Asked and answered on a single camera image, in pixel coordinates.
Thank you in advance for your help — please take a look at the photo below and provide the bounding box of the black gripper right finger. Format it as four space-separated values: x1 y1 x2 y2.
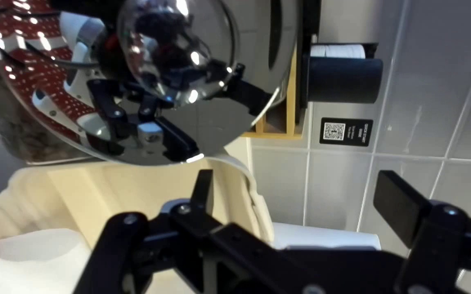
372 168 471 294

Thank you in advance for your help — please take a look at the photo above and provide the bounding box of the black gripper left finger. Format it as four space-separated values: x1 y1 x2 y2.
70 166 327 294

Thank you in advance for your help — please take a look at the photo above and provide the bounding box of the black QR code label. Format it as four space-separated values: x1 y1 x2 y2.
318 115 374 148

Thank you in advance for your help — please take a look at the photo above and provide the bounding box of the wooden organizer shelf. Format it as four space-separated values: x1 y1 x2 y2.
243 40 312 138

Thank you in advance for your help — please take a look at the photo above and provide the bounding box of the black wall dispenser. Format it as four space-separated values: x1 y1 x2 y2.
299 40 385 106

